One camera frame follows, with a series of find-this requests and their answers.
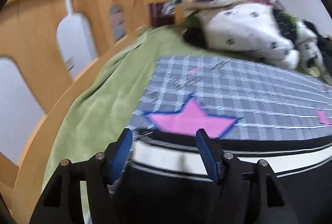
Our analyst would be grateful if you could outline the black pants with white stripe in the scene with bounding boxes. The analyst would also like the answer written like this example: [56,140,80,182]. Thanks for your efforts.
[112,129,331,223]

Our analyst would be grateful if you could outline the green blanket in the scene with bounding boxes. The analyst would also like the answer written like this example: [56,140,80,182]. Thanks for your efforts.
[41,25,332,191]

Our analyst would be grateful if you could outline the grey checked star bedsheet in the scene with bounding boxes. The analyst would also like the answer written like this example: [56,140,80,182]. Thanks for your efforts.
[80,54,332,224]

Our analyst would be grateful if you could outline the white black floral comforter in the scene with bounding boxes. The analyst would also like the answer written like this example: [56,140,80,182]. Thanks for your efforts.
[183,3,331,84]

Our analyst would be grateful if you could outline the black clothes pile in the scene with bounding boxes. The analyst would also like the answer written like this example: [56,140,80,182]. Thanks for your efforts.
[303,20,332,76]

